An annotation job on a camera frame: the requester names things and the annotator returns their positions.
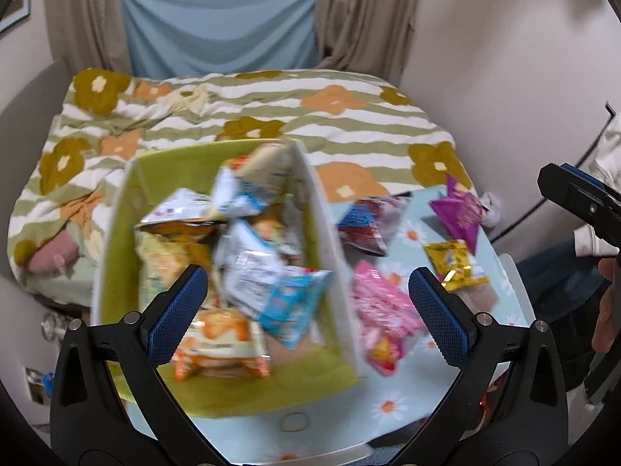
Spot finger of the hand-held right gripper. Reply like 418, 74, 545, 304
538, 164, 621, 253
563, 163, 621, 205

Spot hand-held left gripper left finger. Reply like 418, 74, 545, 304
49, 264, 219, 466

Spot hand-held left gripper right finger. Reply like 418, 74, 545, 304
402, 267, 568, 466

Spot orange white chip packet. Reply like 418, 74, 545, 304
172, 307, 272, 383

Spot yellow green snack packet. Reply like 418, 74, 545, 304
135, 230, 214, 314

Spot pink snack packet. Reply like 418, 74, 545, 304
350, 259, 428, 377

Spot white barcode snack packet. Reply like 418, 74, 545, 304
222, 250, 292, 321

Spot white foil snack packet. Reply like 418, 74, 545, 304
135, 188, 229, 243

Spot purple snack packet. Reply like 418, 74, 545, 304
429, 173, 491, 256

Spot red blue snack packet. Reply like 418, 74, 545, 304
337, 194, 413, 257

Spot white grey snack packet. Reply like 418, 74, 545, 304
211, 167, 272, 217

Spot clear chip packet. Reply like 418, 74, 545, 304
228, 142, 297, 190

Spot person's right hand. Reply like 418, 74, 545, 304
592, 258, 620, 353

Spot white hoodie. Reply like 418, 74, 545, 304
575, 111, 621, 258

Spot brown paper card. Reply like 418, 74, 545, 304
456, 284, 500, 309

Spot dark blue jeans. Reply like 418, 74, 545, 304
514, 240, 621, 389

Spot black curved pole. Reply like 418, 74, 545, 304
490, 102, 614, 244

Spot daisy print folding table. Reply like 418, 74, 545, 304
121, 189, 537, 452

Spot white plastic bag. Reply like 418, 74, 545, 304
478, 191, 503, 229

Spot floral striped blanket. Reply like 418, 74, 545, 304
12, 69, 474, 302

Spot grey padded headboard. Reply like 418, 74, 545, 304
0, 58, 73, 302

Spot beige curtain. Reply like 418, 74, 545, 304
313, 0, 423, 81
43, 0, 134, 76

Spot light blue cloth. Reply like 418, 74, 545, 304
119, 0, 321, 78

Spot framed wall picture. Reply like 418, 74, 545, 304
0, 0, 32, 35

